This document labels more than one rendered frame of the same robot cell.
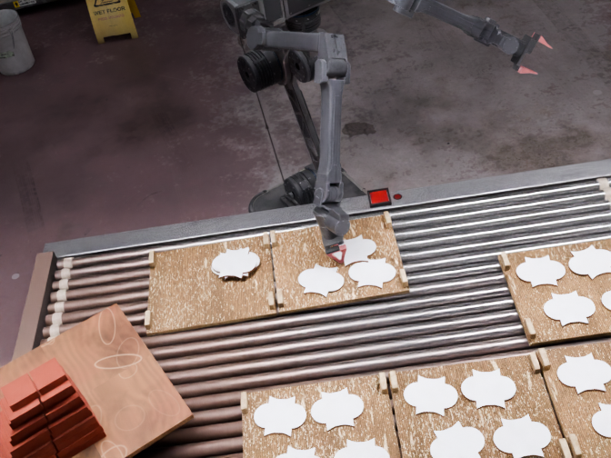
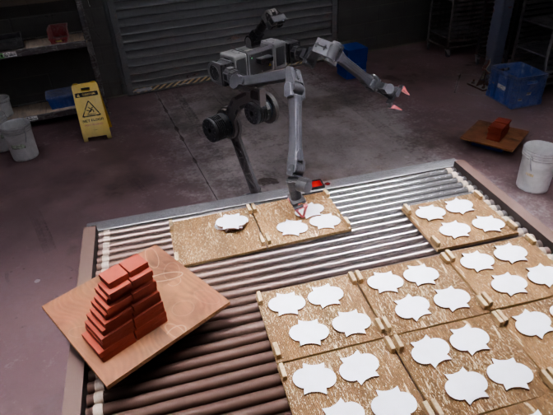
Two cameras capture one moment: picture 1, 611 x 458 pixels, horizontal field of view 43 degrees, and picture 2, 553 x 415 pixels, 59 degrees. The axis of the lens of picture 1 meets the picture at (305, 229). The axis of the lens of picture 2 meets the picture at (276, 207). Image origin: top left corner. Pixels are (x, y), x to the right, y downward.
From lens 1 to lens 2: 70 cm
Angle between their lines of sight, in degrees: 15
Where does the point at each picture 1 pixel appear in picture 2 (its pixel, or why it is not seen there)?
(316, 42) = (283, 73)
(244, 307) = (243, 246)
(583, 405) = (482, 278)
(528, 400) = (448, 278)
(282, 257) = (262, 217)
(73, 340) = not seen: hidden behind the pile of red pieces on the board
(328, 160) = (295, 145)
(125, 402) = (177, 299)
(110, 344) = (157, 268)
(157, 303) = (180, 249)
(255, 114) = (198, 176)
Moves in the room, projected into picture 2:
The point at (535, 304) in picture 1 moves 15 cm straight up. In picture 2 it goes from (433, 230) to (437, 202)
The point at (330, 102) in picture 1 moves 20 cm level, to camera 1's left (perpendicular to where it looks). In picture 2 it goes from (295, 108) to (254, 115)
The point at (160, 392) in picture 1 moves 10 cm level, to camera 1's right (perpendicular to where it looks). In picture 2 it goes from (202, 291) to (228, 285)
